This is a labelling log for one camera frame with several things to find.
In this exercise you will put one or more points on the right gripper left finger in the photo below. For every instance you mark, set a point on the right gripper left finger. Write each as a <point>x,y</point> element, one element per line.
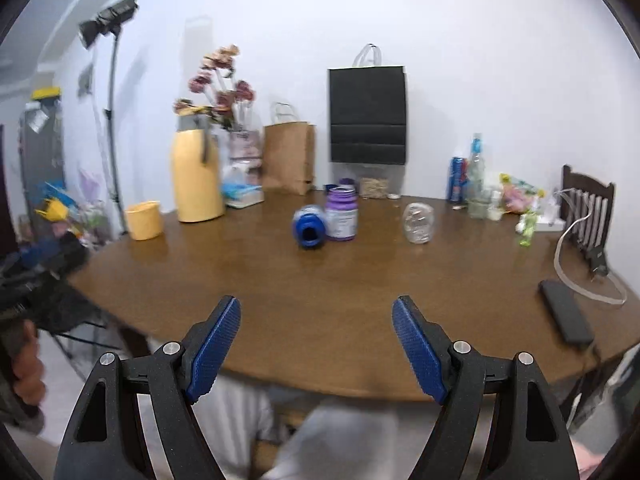
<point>104,438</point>

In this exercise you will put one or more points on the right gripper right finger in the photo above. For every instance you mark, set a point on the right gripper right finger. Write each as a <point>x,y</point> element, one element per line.
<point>527,438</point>

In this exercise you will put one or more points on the clear plastic jar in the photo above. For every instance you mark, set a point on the clear plastic jar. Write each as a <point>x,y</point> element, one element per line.
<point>418,221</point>

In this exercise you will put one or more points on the purple white supplement jar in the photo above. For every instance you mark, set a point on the purple white supplement jar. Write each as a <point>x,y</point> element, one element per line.
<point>342,212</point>

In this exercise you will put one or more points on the yellow plastic cup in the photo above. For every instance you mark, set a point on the yellow plastic cup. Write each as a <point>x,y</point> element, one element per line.
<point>144,220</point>

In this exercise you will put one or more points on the left hand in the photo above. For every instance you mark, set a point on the left hand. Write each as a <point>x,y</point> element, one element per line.
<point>28,369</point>

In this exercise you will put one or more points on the black phone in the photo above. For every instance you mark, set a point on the black phone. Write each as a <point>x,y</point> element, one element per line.
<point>567,316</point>

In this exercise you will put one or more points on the green spray bottle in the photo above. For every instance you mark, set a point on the green spray bottle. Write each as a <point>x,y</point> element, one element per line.
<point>528,224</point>

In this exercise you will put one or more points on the clear drinking glass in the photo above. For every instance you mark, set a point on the clear drinking glass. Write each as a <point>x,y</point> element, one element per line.
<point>478,204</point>

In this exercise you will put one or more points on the white charger box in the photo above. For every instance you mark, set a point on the white charger box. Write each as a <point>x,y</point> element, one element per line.
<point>549,220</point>

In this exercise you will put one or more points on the clear glass bottle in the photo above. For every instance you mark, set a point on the clear glass bottle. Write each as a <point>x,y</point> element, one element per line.
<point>475,169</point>

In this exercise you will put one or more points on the tissue pack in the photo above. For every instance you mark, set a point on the tissue pack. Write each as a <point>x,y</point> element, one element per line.
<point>240,196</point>

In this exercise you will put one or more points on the colourful candy bag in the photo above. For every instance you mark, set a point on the colourful candy bag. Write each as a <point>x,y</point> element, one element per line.
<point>517,195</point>

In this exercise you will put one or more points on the dark wooden chair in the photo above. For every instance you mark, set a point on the dark wooden chair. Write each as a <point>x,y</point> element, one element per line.
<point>587,211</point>

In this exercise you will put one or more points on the blue silver jar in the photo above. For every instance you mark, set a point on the blue silver jar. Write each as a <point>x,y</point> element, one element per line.
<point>309,227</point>

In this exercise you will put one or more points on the yellow thermos jug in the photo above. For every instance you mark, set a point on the yellow thermos jug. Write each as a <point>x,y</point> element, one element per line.
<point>195,168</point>

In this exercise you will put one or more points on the blue snack can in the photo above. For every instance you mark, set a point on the blue snack can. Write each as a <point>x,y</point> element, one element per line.
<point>457,182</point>

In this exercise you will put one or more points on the clear container of seeds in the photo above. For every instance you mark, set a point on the clear container of seeds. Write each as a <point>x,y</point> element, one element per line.
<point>371,188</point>

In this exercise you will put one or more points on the purple white lid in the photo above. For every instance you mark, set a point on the purple white lid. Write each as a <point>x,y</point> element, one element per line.
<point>351,183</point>

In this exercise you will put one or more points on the pink patterned vase wrap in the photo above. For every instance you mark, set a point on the pink patterned vase wrap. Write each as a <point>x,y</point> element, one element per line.
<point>245,155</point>

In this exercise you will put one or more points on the brown paper bag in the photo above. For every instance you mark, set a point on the brown paper bag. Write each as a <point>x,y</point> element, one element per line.
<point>288,152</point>

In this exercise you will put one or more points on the dried flower bouquet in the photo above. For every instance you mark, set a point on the dried flower bouquet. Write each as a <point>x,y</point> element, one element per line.
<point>229,100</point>

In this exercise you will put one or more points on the studio light on stand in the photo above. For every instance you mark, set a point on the studio light on stand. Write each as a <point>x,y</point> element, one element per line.
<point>109,22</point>

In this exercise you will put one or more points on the black paper bag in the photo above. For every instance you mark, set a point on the black paper bag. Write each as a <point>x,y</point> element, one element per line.
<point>368,118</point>

